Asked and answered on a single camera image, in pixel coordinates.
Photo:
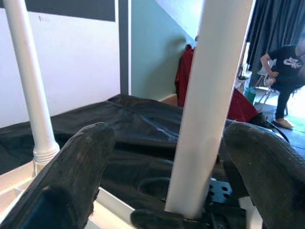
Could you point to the dark red object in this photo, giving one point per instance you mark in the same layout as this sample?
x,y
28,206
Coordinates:
x,y
183,76

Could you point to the seated person in black shirt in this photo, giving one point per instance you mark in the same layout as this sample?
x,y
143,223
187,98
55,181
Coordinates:
x,y
286,66

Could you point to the dark blue curtain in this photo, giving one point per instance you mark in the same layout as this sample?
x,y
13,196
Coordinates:
x,y
274,23

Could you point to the black plastic sheet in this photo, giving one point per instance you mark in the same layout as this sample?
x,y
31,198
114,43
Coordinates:
x,y
143,119

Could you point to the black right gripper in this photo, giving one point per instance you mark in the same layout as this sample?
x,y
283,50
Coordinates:
x,y
228,217

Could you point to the teal bottle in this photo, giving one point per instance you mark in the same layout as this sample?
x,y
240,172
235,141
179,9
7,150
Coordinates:
x,y
250,96

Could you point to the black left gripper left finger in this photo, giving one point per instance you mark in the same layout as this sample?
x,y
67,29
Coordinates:
x,y
64,171

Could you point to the white chair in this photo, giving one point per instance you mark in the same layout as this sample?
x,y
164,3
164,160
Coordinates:
x,y
263,71

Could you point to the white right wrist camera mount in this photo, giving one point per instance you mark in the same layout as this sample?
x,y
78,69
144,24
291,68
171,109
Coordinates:
x,y
250,214

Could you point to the white plastic table leg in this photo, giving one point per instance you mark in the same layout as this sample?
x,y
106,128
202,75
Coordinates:
x,y
209,95
31,83

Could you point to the black wall panel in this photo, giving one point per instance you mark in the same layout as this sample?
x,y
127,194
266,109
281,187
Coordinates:
x,y
71,8

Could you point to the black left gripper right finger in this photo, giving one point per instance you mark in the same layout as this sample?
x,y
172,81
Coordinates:
x,y
269,167

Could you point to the white plastic children table top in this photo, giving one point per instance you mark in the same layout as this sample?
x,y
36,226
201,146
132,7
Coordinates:
x,y
14,181

